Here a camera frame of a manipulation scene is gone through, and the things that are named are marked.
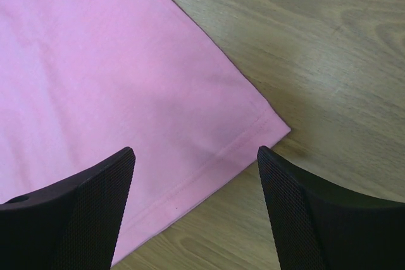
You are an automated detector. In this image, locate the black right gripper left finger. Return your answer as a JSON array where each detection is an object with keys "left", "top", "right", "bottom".
[{"left": 1, "top": 147, "right": 135, "bottom": 269}]

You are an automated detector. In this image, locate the pink t shirt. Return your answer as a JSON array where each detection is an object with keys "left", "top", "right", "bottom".
[{"left": 1, "top": 0, "right": 290, "bottom": 262}]

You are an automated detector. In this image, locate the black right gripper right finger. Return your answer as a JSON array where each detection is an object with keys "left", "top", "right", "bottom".
[{"left": 257, "top": 146, "right": 404, "bottom": 269}]

